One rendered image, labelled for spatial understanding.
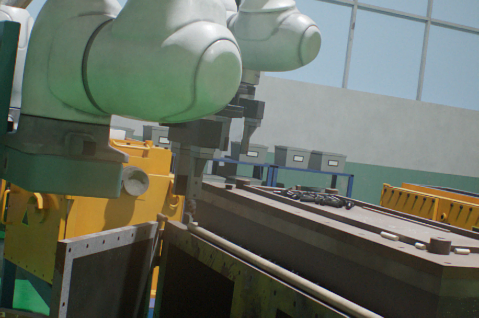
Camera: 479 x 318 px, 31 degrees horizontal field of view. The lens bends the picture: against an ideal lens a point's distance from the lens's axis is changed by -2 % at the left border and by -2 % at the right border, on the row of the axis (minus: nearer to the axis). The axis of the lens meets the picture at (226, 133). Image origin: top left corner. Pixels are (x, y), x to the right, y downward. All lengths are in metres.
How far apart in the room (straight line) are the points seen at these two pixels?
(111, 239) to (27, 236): 2.28
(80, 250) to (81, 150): 0.79
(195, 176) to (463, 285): 0.54
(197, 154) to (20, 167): 0.37
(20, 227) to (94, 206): 0.50
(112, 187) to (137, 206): 2.98
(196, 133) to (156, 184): 2.79
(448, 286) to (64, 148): 0.67
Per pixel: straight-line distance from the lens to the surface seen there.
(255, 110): 2.43
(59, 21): 1.44
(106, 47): 1.35
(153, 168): 4.48
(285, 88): 11.95
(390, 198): 6.45
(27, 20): 1.93
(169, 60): 1.27
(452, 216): 5.84
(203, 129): 1.64
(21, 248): 4.65
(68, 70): 1.40
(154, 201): 4.44
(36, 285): 4.71
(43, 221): 4.41
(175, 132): 1.72
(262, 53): 1.58
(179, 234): 2.53
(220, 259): 2.21
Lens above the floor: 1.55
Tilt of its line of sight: 1 degrees down
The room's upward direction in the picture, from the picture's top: 8 degrees clockwise
